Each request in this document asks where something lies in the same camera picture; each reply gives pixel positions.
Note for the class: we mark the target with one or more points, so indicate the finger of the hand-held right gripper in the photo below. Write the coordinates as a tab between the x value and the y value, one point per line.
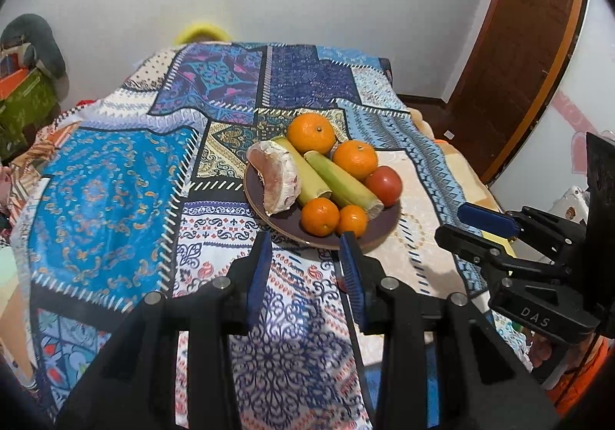
485	218
471	242

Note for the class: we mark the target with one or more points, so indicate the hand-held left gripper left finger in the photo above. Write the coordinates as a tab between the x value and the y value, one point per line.
257	276

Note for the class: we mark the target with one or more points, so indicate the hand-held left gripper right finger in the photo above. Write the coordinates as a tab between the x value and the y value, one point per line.
353	276

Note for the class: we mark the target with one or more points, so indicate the small tangerine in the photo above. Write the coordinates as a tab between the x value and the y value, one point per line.
320	216
352	221

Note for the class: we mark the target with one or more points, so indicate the dark purple round plate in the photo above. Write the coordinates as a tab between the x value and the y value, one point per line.
286	224

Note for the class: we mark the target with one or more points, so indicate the yellow-green sugarcane piece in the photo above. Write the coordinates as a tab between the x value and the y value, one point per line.
343	187
305	173

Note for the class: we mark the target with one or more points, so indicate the red tomato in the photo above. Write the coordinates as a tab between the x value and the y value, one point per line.
384	186

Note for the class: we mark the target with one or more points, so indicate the peeled pomelo segment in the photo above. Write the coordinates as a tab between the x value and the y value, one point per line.
276	180

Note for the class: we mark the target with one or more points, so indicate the large orange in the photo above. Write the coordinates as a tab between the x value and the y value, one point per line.
355	159
311	133

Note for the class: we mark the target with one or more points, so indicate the person's right forearm orange sleeve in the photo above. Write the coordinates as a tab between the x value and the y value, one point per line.
581	382

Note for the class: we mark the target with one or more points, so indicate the person's right hand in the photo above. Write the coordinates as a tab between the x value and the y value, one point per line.
541	350

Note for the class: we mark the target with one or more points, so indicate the yellow fleece blanket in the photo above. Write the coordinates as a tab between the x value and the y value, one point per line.
461	170

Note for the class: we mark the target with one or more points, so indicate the white paper scrap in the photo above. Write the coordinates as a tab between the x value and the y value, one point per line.
449	134

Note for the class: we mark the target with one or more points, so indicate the white wardrobe sliding door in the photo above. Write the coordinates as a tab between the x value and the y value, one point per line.
576	89

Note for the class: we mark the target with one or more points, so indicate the blue patchwork blanket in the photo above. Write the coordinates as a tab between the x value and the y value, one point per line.
110	199

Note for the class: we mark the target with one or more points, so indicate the brown wooden door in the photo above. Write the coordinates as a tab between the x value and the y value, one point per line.
519	55

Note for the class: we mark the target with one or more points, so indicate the yellow curved foam piece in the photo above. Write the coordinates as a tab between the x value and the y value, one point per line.
202	31

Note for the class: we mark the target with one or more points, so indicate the orange patterned quilt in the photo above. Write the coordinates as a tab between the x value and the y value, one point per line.
33	156

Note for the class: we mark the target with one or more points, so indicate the green patterned storage box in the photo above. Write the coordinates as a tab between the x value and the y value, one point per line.
24	113

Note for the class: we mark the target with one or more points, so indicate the orange box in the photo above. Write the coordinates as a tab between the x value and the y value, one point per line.
13	82

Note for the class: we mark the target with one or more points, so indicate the grey plush toy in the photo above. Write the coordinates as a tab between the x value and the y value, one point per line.
41	41

